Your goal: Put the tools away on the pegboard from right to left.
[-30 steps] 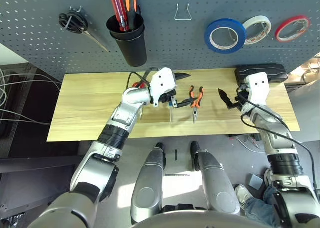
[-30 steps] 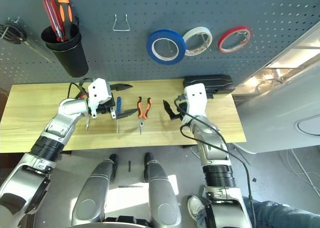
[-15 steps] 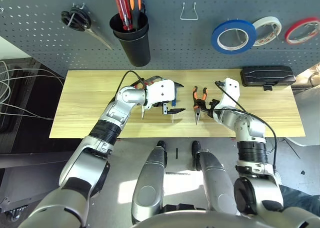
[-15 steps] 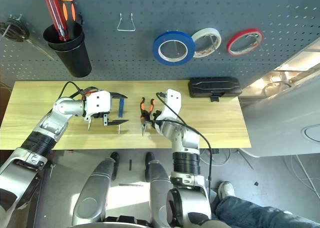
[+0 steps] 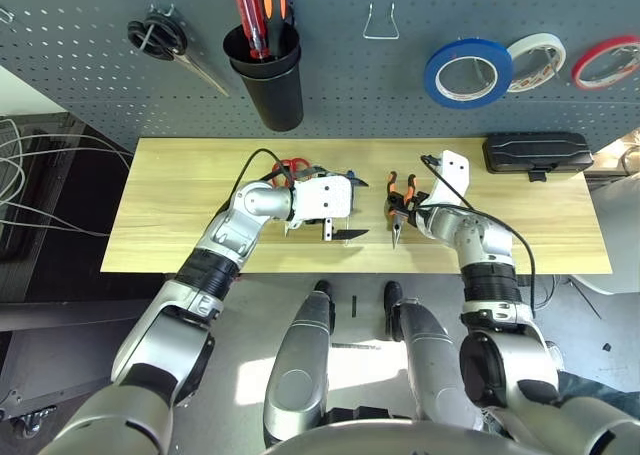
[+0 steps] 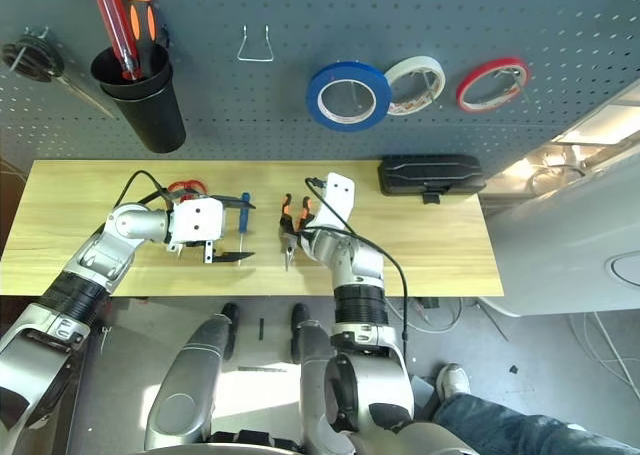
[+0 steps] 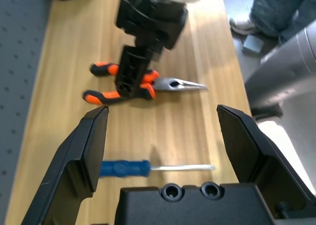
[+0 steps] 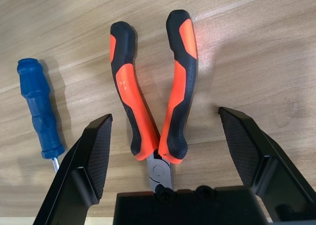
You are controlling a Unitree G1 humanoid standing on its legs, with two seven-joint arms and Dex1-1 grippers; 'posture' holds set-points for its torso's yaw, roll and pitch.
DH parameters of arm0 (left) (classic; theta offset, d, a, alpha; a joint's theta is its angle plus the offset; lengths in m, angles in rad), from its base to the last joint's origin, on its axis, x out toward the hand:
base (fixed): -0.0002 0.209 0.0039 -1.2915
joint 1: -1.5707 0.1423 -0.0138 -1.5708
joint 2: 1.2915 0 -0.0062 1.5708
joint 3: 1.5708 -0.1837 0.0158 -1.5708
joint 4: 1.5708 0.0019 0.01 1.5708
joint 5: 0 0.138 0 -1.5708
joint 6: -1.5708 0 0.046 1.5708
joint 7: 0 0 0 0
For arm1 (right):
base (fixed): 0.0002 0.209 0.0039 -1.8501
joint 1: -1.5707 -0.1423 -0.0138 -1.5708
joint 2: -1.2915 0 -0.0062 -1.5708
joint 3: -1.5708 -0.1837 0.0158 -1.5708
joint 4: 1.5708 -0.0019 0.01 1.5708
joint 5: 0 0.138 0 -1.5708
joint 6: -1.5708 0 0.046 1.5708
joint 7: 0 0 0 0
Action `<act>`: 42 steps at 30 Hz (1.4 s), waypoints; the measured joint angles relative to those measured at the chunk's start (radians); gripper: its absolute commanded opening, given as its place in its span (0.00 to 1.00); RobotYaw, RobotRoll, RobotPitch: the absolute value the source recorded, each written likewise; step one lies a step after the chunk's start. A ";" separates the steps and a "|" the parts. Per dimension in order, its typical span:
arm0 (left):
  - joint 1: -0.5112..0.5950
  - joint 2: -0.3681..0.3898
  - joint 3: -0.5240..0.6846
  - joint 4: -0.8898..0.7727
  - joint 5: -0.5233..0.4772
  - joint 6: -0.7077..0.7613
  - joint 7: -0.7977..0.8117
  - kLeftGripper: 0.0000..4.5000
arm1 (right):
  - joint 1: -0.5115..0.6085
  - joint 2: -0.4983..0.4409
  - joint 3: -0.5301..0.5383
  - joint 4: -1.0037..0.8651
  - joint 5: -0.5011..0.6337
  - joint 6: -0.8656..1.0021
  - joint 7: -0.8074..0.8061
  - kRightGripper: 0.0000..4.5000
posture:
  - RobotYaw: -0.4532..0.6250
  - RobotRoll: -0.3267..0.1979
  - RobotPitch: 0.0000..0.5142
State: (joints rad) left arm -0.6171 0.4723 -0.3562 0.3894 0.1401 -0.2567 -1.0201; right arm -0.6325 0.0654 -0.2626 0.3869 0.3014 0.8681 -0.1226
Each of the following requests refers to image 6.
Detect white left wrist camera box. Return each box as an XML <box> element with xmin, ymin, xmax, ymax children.
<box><xmin>168</xmin><ymin>196</ymin><xmax>225</xmax><ymax>242</ymax></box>

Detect orange black handled screwdriver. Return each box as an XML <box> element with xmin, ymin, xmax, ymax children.
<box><xmin>126</xmin><ymin>0</ymin><xmax>159</xmax><ymax>79</ymax></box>

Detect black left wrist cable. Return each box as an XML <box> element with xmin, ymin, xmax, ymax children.
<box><xmin>113</xmin><ymin>169</ymin><xmax>211</xmax><ymax>211</ymax></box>

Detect blue jeans leg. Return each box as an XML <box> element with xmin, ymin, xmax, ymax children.
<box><xmin>432</xmin><ymin>392</ymin><xmax>640</xmax><ymax>455</ymax></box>

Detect blue tape roll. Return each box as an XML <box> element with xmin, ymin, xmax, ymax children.
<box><xmin>305</xmin><ymin>60</ymin><xmax>394</xmax><ymax>134</ymax></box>

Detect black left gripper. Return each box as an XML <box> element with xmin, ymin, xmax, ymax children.
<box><xmin>167</xmin><ymin>192</ymin><xmax>258</xmax><ymax>267</ymax></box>

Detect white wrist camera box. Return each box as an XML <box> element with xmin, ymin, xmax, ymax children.
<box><xmin>168</xmin><ymin>196</ymin><xmax>225</xmax><ymax>242</ymax></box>
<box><xmin>310</xmin><ymin>172</ymin><xmax>358</xmax><ymax>232</ymax></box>

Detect black robot foot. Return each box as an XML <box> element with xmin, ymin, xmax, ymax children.
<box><xmin>221</xmin><ymin>302</ymin><xmax>241</xmax><ymax>361</ymax></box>
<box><xmin>290</xmin><ymin>302</ymin><xmax>311</xmax><ymax>364</ymax></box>

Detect grey perforated pegboard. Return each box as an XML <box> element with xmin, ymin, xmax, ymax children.
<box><xmin>0</xmin><ymin>0</ymin><xmax>640</xmax><ymax>176</ymax></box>

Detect white floor cables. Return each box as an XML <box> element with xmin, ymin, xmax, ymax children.
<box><xmin>567</xmin><ymin>312</ymin><xmax>640</xmax><ymax>401</ymax></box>

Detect silver robot torso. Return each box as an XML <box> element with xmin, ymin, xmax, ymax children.
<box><xmin>147</xmin><ymin>419</ymin><xmax>481</xmax><ymax>455</ymax></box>

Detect white tape roll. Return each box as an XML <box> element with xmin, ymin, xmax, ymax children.
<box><xmin>383</xmin><ymin>54</ymin><xmax>446</xmax><ymax>117</ymax></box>

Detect black plastic tool case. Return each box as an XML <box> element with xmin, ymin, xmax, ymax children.
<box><xmin>378</xmin><ymin>153</ymin><xmax>486</xmax><ymax>205</ymax></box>

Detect metal wire pliers holder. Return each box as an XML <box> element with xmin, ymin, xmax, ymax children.
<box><xmin>237</xmin><ymin>23</ymin><xmax>275</xmax><ymax>63</ymax></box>

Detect red tape roll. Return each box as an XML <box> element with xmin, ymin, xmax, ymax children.
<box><xmin>455</xmin><ymin>57</ymin><xmax>532</xmax><ymax>115</ymax></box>

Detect red clear handled screwdriver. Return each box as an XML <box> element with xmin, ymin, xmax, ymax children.
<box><xmin>95</xmin><ymin>0</ymin><xmax>144</xmax><ymax>82</ymax></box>

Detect black handled scissors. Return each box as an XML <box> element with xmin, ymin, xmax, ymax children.
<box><xmin>1</xmin><ymin>24</ymin><xmax>119</xmax><ymax>121</ymax></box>

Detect black robot left foot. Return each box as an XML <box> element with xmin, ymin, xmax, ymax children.
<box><xmin>221</xmin><ymin>302</ymin><xmax>241</xmax><ymax>361</ymax></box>

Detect white sneaker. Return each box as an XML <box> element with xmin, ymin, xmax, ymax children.
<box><xmin>435</xmin><ymin>363</ymin><xmax>471</xmax><ymax>404</ymax></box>

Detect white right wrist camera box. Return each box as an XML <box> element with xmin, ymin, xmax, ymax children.
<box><xmin>310</xmin><ymin>172</ymin><xmax>358</xmax><ymax>232</ymax></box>

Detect black robot right foot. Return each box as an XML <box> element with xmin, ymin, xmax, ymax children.
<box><xmin>290</xmin><ymin>302</ymin><xmax>311</xmax><ymax>364</ymax></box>

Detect white furniture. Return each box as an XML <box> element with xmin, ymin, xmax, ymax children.
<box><xmin>479</xmin><ymin>139</ymin><xmax>640</xmax><ymax>319</ymax></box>

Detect orange black pliers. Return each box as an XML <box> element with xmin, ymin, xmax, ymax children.
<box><xmin>277</xmin><ymin>192</ymin><xmax>315</xmax><ymax>272</ymax></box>

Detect blue handled screwdriver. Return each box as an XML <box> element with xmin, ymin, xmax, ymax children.
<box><xmin>237</xmin><ymin>191</ymin><xmax>251</xmax><ymax>267</ymax></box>

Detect black plastic cup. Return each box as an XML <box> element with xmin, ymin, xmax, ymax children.
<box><xmin>89</xmin><ymin>42</ymin><xmax>187</xmax><ymax>154</ymax></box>

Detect silver robot left leg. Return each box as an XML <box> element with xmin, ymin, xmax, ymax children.
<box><xmin>144</xmin><ymin>312</ymin><xmax>236</xmax><ymax>451</ymax></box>

